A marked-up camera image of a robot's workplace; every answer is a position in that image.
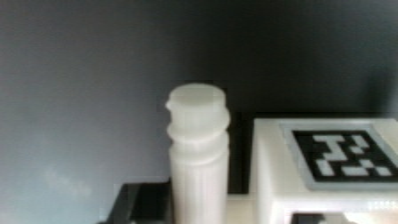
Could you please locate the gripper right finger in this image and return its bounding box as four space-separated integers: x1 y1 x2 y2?
290 213 358 224

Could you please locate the white chair seat part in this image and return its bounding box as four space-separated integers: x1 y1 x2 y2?
166 83 232 224

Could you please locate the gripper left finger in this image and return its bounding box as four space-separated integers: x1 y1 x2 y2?
98 182 173 224

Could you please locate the white chair leg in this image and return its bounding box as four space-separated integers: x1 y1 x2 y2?
251 119 398 224

